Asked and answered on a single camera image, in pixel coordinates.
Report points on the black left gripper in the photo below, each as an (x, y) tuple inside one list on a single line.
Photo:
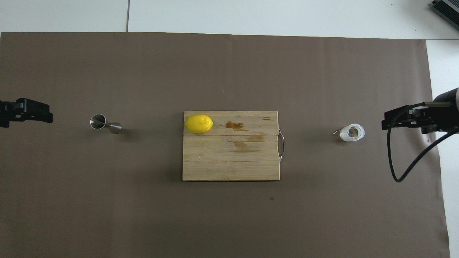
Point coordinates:
[(7, 114)]

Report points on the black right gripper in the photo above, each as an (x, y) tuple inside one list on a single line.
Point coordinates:
[(446, 114)]

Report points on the clear glass cup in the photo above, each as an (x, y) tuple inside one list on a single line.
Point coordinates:
[(353, 133)]

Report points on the steel double jigger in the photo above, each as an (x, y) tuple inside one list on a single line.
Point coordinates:
[(98, 122)]

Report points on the grey ribbed device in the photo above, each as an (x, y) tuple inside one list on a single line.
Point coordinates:
[(447, 9)]

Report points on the brown paper table mat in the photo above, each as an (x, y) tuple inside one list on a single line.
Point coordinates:
[(143, 71)]

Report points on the yellow lemon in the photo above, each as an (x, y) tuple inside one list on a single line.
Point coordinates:
[(198, 124)]

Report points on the wooden cutting board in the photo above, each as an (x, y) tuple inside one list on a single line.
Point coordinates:
[(229, 157)]

